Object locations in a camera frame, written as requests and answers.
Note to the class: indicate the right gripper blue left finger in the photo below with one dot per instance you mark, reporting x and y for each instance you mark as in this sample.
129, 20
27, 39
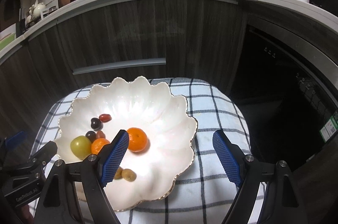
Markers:
111, 156

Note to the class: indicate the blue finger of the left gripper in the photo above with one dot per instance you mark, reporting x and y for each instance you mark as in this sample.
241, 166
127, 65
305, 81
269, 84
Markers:
15, 140
43, 155

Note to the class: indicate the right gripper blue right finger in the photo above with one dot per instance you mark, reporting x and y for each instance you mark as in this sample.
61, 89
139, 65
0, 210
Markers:
230, 156

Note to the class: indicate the brown longan fruit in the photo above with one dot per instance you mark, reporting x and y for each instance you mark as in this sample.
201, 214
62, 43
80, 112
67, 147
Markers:
128, 175
118, 174

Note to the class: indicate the orange mandarin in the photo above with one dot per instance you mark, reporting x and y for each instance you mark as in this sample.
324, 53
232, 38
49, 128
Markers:
98, 144
138, 139

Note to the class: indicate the red grape tomato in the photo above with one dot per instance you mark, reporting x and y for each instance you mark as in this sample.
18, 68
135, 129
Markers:
100, 134
105, 118

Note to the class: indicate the green round apple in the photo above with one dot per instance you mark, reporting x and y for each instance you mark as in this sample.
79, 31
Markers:
81, 147

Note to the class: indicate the dark purple grape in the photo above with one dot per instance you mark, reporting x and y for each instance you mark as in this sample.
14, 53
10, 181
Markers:
91, 135
96, 124

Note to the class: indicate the person left hand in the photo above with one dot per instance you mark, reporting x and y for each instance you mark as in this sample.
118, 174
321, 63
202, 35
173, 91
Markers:
25, 215

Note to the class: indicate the white blue checkered cloth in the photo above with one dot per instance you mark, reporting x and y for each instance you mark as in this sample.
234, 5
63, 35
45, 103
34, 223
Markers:
179, 178

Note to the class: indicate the white scalloped ceramic bowl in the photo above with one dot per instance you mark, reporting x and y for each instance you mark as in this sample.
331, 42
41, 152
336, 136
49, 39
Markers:
159, 137

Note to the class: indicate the built-in black dishwasher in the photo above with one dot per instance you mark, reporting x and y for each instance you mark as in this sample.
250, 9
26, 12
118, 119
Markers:
284, 99

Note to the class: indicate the green dish tray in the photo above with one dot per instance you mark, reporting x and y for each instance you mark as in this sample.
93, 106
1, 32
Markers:
7, 40

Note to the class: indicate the white teapot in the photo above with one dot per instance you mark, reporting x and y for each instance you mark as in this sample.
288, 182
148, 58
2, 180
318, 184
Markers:
36, 9

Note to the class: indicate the dark wood base cabinets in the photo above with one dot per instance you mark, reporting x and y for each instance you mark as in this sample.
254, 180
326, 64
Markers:
199, 39

